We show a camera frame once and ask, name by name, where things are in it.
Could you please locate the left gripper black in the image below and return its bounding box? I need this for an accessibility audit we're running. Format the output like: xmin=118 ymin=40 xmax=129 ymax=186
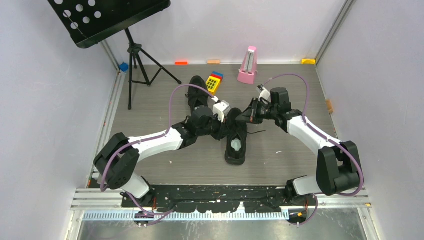
xmin=196 ymin=112 xmax=231 ymax=141

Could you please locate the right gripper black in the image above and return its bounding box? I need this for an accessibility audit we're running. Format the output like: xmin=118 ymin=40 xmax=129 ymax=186
xmin=236 ymin=98 xmax=278 ymax=125

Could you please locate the black shoe with laces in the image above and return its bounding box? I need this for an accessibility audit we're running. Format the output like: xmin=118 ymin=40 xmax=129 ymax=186
xmin=224 ymin=108 xmax=248 ymax=166

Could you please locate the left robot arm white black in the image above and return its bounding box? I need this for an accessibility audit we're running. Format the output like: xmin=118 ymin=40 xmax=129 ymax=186
xmin=93 ymin=102 xmax=231 ymax=207

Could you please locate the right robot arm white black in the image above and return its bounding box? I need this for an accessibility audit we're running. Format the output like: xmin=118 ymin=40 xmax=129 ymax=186
xmin=236 ymin=85 xmax=364 ymax=205

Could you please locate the black shoe tied left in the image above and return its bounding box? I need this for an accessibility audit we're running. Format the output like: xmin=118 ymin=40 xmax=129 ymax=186
xmin=185 ymin=75 xmax=209 ymax=113

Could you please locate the pink metronome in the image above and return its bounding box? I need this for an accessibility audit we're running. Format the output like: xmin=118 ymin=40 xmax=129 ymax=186
xmin=237 ymin=46 xmax=257 ymax=85

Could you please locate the yellow toy block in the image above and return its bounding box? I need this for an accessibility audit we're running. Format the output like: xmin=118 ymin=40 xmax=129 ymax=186
xmin=205 ymin=75 xmax=222 ymax=96

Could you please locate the tan wooden block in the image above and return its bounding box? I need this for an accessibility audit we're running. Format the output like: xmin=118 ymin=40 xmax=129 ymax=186
xmin=207 ymin=59 xmax=221 ymax=65

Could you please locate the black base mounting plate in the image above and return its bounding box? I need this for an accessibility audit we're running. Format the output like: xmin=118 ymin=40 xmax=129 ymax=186
xmin=121 ymin=185 xmax=316 ymax=214

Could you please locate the yellow block in corner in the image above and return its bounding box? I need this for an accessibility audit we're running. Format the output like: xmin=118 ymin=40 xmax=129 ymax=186
xmin=300 ymin=58 xmax=316 ymax=65

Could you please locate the brown block right edge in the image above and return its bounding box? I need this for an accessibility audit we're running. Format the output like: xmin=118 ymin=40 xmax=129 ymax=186
xmin=325 ymin=99 xmax=334 ymax=115

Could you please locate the blue block in corner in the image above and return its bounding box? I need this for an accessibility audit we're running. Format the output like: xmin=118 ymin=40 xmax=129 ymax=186
xmin=119 ymin=62 xmax=129 ymax=73

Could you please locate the black music stand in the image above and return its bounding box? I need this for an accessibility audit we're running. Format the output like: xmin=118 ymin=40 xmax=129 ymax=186
xmin=47 ymin=0 xmax=183 ymax=111

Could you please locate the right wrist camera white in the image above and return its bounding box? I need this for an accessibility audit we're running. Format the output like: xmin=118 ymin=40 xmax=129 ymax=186
xmin=257 ymin=84 xmax=271 ymax=101

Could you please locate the orange block at wall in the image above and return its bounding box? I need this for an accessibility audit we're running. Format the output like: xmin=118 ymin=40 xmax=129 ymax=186
xmin=174 ymin=61 xmax=188 ymax=66

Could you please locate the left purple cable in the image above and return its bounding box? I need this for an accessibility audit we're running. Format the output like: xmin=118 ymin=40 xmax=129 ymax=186
xmin=99 ymin=84 xmax=220 ymax=226

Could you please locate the purple cable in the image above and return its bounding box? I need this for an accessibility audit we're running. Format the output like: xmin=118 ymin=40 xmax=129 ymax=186
xmin=99 ymin=84 xmax=220 ymax=226
xmin=259 ymin=73 xmax=365 ymax=226

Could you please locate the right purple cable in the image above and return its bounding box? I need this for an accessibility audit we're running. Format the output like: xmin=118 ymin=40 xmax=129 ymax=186
xmin=259 ymin=73 xmax=365 ymax=226

